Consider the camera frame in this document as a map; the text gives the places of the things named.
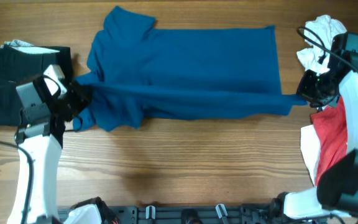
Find blue polo shirt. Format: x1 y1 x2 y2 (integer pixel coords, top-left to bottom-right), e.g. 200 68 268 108
73 7 305 131

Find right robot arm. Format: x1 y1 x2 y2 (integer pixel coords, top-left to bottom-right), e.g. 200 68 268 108
256 32 358 223

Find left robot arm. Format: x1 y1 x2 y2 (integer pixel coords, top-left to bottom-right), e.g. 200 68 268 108
7 75 91 223

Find red t-shirt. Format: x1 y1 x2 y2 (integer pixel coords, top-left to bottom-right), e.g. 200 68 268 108
311 97 347 185

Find white t-shirt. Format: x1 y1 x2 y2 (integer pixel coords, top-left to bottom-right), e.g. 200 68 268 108
296 14 349 186

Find white garment under black stack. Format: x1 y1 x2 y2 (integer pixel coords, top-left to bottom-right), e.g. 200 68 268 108
0 39 59 54

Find folded black garment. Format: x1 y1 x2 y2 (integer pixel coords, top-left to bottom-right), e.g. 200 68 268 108
0 46 73 126

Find left black camera cable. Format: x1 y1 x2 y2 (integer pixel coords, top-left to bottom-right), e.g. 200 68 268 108
0 74 83 224

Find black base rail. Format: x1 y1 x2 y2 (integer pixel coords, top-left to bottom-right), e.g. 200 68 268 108
109 204 291 224

